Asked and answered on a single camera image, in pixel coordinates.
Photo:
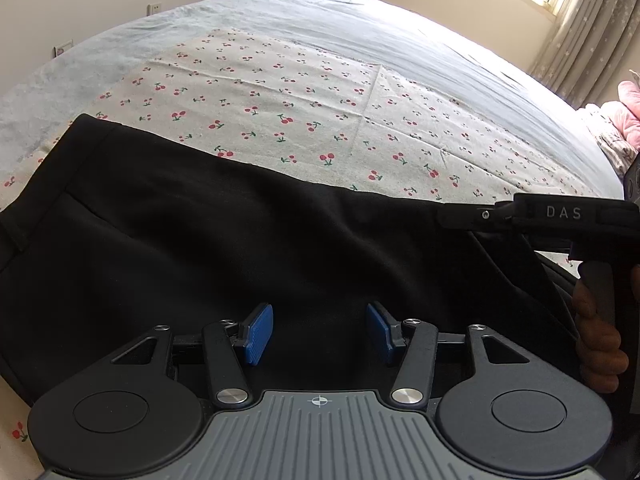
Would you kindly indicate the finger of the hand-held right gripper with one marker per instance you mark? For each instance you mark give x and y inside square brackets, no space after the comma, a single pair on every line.
[475,216]

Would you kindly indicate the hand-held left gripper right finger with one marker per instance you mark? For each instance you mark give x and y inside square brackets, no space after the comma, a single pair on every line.
[380,332]

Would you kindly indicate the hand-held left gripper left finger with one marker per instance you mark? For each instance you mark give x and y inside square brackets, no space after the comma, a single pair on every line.
[258,332]

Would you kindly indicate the black pants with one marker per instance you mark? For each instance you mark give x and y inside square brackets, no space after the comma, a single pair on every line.
[200,260]

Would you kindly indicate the person's right hand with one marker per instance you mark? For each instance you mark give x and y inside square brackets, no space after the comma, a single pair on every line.
[602,350]

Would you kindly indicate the striped folded blanket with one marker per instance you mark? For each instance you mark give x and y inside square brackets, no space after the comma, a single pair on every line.
[615,135]

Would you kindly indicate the light pink folded quilt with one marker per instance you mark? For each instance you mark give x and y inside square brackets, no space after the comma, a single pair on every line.
[631,110]

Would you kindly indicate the grey patterned curtain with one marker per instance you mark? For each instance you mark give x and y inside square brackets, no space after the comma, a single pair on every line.
[590,35]

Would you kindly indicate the bed with light blue sheet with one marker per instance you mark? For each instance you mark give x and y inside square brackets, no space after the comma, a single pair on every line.
[400,25]

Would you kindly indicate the cherry print bed sheet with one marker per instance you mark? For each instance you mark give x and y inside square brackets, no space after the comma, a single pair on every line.
[300,85]

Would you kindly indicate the white wall socket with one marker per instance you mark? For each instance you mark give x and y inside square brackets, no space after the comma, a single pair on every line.
[153,8]
[63,48]

